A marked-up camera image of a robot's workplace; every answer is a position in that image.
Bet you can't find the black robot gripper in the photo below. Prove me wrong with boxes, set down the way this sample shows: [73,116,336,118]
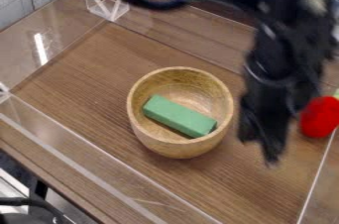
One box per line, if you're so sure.
[238,20,328,164]

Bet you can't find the green rectangular block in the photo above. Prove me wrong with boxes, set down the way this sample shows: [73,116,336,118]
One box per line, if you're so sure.
[142,95,218,138]

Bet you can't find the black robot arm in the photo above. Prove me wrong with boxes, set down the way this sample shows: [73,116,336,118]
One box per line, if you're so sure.
[123,0,339,164]

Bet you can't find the brown wooden bowl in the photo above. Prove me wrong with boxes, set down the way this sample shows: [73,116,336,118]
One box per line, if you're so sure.
[126,66,236,159]

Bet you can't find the red plush ball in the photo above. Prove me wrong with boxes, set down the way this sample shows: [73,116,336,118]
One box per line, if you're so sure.
[300,96,339,138]

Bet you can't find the clear acrylic corner bracket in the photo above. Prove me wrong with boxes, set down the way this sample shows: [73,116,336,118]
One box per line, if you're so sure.
[85,0,130,22]

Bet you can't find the black table leg bracket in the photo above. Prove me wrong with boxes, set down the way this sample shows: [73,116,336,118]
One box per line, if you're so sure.
[30,177,49,200]

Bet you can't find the black cable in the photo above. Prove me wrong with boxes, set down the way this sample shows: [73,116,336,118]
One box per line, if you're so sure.
[0,196,69,224]

